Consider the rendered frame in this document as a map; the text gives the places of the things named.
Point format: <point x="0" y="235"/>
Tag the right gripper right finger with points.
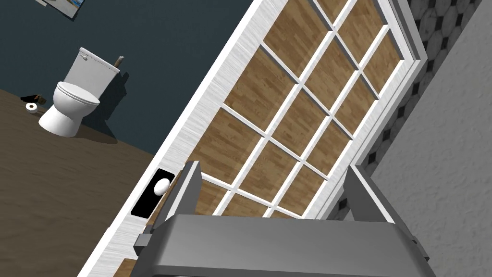
<point x="365" y="194"/>

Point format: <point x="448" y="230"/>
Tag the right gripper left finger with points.
<point x="183" y="192"/>

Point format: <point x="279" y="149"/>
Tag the white door knob on black plate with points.
<point x="160" y="187"/>

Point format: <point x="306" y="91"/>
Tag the white panelled wooden door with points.
<point x="269" y="115"/>

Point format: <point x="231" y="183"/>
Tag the brown toilet brush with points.
<point x="118" y="61"/>

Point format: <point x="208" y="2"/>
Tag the white toilet paper roll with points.
<point x="31" y="107"/>

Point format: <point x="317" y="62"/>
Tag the black and brown floor object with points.
<point x="34" y="98"/>

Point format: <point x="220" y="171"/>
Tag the framed wall picture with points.
<point x="63" y="5"/>

